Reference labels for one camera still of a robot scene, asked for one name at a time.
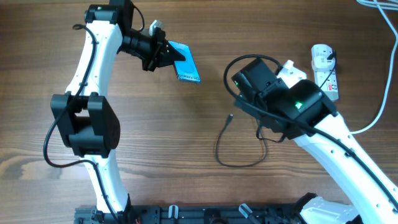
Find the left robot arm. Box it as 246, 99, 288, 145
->
50, 1, 196, 223

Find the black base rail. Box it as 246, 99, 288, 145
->
74, 204, 304, 224

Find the blue screen smartphone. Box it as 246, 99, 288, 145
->
169, 41, 201, 83

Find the white power strip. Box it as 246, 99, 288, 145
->
311, 44, 339, 101

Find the white charger plug adapter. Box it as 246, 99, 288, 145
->
312, 55, 335, 72

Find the white power strip cord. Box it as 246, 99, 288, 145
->
349, 0, 398, 135

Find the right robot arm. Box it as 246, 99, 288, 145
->
223, 55, 397, 223

